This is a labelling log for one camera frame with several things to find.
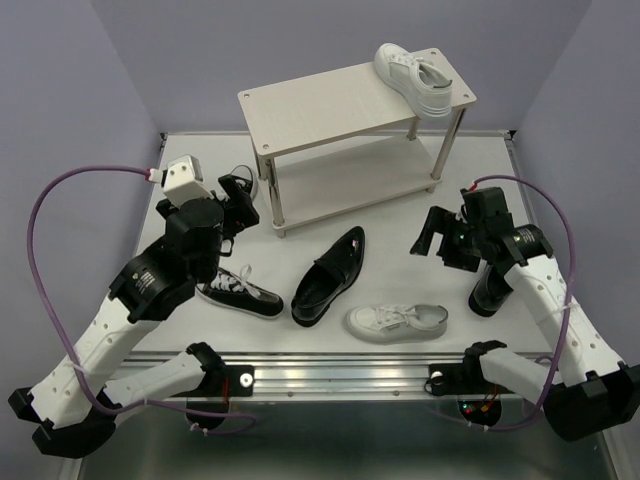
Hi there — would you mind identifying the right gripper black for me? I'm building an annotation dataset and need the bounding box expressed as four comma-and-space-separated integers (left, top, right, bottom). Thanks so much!
408, 206, 485, 272

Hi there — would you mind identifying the black canvas sneaker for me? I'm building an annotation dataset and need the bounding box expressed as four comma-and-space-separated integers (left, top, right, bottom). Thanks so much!
230, 165, 258, 201
196, 265, 284, 319

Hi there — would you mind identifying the white sneaker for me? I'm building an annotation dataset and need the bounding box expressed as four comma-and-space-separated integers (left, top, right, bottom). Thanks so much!
345, 304, 449, 344
373, 43, 453, 119

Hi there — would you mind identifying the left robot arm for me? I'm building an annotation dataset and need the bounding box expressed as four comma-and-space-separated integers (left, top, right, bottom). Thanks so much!
8, 170, 259, 459

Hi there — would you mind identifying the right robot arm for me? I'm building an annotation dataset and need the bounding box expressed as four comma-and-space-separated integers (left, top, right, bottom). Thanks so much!
410, 187, 639, 441

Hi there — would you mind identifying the beige two-tier shoe shelf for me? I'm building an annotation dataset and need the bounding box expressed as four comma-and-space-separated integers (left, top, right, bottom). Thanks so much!
238, 48, 477, 238

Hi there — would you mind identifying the white sneaker on shelf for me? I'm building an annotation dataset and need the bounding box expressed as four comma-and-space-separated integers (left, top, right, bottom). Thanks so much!
373, 43, 453, 119

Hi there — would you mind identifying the black leather loafer right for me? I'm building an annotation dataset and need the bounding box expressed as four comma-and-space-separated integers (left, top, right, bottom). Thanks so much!
468, 265, 513, 318

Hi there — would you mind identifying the black leather loafer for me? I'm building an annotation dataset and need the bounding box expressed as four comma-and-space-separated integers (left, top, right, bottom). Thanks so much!
291, 226, 366, 328
468, 265, 513, 318

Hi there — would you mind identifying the black leather loafer centre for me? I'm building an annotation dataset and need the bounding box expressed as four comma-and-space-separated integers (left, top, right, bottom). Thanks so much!
291, 226, 366, 328

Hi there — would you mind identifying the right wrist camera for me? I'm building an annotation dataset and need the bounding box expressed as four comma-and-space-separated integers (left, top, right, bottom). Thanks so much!
461, 187, 514, 234

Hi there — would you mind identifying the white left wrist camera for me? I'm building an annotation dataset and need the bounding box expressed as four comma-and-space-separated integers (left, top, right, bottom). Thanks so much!
161, 155, 212, 208

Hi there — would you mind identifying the aluminium mounting rail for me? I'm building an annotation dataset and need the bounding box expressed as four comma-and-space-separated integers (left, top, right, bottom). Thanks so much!
119, 352, 566, 401

